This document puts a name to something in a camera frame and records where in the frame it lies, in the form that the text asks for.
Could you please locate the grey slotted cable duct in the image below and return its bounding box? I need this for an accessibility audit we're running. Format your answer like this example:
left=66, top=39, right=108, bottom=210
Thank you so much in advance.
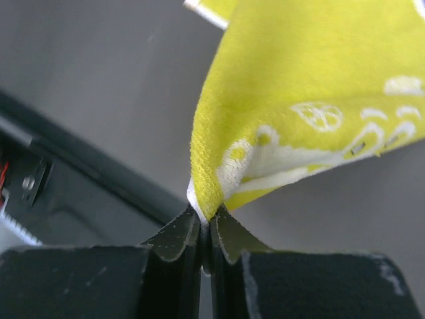
left=1, top=210, right=43, bottom=246

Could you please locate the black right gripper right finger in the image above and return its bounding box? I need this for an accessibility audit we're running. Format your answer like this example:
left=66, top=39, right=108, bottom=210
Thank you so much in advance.
left=210, top=207, right=421, bottom=318

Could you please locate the lime green print towel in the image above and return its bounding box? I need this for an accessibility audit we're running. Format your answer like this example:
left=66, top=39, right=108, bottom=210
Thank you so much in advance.
left=185, top=1, right=424, bottom=223

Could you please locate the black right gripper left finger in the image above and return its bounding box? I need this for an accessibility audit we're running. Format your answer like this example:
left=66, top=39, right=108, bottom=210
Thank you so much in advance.
left=1, top=207, right=201, bottom=318

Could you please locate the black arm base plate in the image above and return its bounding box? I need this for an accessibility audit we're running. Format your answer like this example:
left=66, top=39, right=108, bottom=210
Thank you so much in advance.
left=1, top=92, right=186, bottom=245

